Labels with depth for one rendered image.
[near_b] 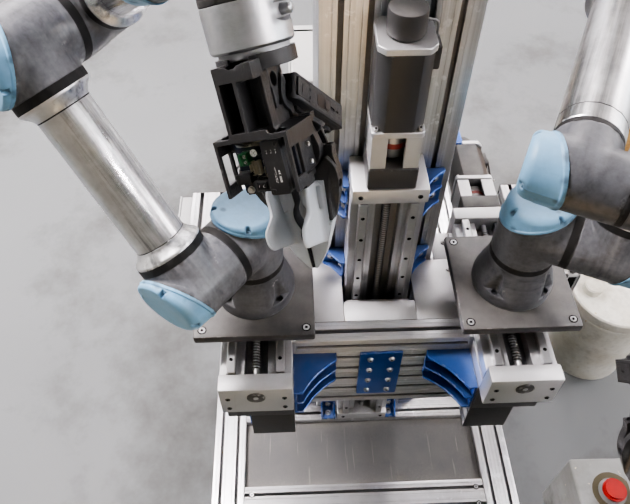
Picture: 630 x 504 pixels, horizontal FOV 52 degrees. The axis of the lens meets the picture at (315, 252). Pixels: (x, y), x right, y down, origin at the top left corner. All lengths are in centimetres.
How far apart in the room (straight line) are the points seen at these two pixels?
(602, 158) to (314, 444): 147
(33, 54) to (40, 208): 210
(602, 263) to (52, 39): 89
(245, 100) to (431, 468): 158
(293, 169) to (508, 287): 76
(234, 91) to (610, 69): 43
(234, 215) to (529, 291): 55
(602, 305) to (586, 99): 152
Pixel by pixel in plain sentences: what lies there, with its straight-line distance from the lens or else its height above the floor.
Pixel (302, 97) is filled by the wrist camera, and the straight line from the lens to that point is 60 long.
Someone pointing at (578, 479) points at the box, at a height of 93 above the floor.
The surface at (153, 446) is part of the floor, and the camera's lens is 228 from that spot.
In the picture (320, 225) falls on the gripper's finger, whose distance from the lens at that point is 62.
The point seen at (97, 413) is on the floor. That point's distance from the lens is 238.
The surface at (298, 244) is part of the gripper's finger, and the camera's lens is 64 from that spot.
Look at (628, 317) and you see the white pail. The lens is 224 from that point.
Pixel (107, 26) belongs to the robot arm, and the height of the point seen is 155.
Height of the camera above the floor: 206
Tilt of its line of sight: 51 degrees down
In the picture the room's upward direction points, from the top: straight up
